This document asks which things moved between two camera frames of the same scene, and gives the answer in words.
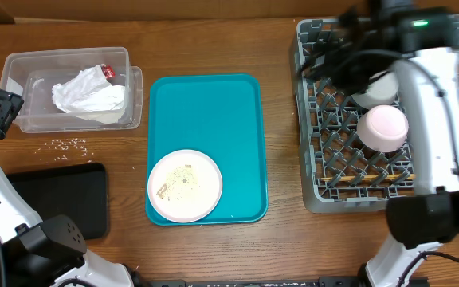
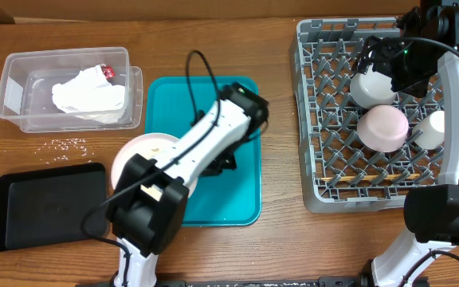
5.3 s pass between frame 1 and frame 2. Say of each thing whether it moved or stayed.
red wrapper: stayed
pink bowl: stayed
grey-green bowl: stayed
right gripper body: moved
